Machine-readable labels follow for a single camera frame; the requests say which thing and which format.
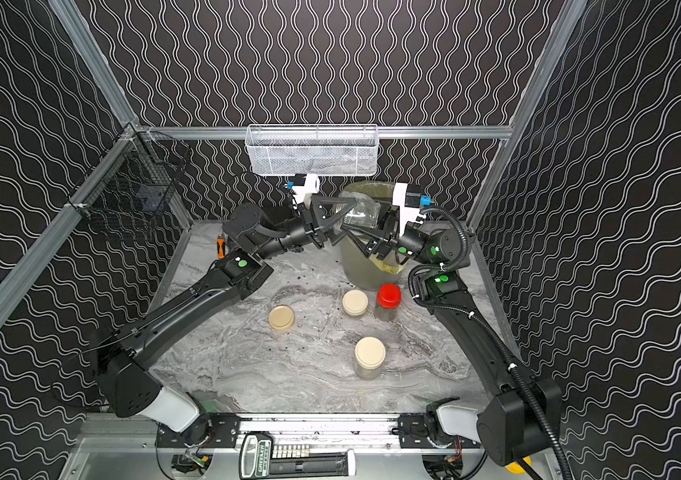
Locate tan jar lid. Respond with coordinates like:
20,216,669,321
268,305,296,334

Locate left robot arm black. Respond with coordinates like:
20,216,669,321
84,196,357,435

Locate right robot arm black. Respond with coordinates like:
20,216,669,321
345,205,573,479

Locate trash bin with yellow bag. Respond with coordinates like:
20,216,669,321
340,181,406,291

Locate black plastic tool case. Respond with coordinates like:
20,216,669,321
262,206,292,229

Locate jar with red lid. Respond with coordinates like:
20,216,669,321
374,284,402,322

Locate jar with cream lid back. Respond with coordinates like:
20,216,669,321
342,289,369,317

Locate jar with cream lid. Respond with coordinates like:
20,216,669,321
354,336,387,380
342,289,369,317

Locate jar with cream lid front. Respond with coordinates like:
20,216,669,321
354,336,387,380

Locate yellow tape roll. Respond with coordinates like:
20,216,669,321
506,457,532,474

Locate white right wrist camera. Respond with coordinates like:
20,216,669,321
392,182,432,226

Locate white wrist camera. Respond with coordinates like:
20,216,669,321
286,174,320,208
392,182,432,226

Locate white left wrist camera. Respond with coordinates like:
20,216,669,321
286,174,320,208

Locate white wire mesh basket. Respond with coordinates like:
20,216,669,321
244,124,380,176

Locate orange handled wrench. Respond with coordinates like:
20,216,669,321
216,237,226,259

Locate black wire basket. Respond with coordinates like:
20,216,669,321
74,124,190,243

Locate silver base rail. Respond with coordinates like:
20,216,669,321
76,413,457,453

